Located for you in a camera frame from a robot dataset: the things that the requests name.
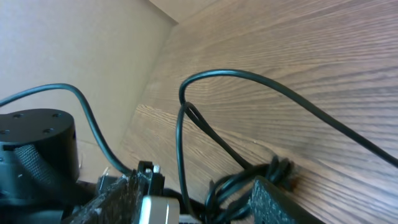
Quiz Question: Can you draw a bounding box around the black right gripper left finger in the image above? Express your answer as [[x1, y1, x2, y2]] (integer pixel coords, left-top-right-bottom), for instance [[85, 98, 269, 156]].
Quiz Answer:
[[62, 174, 140, 224]]

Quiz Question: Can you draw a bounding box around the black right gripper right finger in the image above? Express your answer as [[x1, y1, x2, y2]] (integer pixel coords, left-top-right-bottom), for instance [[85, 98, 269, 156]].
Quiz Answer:
[[249, 176, 323, 224]]

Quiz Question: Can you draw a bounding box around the black USB cable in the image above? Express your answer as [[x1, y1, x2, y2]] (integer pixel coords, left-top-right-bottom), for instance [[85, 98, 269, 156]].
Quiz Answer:
[[175, 68, 398, 224]]

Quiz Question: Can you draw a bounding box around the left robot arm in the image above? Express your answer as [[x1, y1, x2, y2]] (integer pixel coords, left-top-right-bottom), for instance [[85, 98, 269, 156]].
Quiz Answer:
[[1, 109, 95, 223]]

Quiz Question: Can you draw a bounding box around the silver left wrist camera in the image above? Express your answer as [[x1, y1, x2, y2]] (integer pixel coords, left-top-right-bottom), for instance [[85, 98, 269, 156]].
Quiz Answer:
[[139, 195, 180, 224]]

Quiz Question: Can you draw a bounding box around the black left camera cable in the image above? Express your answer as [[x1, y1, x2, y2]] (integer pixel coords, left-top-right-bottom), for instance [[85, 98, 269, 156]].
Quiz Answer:
[[0, 83, 133, 177]]

